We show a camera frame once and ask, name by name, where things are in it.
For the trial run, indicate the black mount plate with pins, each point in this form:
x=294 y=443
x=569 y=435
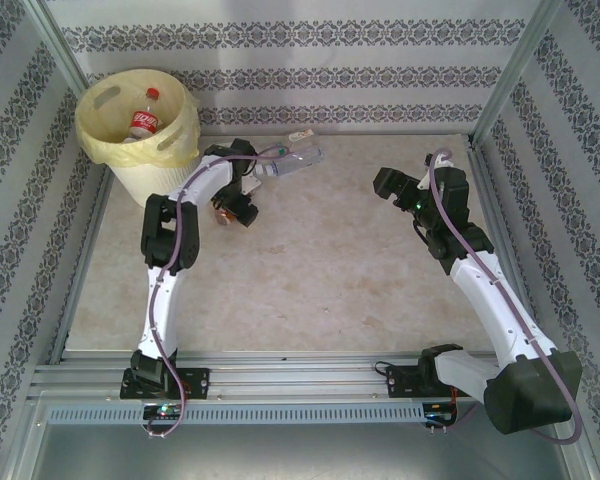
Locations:
x=397 y=382
x=200 y=382

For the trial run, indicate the brown plastic bottle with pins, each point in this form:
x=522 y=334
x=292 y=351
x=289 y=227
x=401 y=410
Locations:
x=223 y=218

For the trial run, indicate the aluminium side rail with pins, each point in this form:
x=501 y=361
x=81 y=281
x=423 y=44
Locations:
x=82 y=260
x=504 y=220

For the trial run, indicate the grey metal panel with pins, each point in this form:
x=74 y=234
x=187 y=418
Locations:
x=300 y=455

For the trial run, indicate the red label plastic bottle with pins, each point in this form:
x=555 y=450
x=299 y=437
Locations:
x=145 y=122

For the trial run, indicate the cream plastic bin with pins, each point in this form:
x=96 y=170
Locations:
x=155 y=180

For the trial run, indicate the black right mount plate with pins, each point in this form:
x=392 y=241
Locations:
x=397 y=382

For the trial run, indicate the clear bottle green band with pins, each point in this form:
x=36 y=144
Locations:
x=282 y=148

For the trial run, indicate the black left mount plate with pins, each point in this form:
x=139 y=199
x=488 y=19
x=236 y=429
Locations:
x=200 y=382

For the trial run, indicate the small white label bottle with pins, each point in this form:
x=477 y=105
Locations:
x=300 y=135

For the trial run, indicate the aluminium frame post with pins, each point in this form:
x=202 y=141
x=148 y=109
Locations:
x=520 y=65
x=60 y=40

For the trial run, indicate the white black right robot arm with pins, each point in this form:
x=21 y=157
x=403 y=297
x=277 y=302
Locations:
x=495 y=310

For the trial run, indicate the circuit board green light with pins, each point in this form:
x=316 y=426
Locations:
x=162 y=411

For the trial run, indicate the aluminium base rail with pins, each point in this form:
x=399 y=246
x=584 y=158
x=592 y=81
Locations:
x=300 y=377

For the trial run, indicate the long clear plastic bottle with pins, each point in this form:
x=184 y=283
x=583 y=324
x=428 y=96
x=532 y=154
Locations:
x=295 y=161

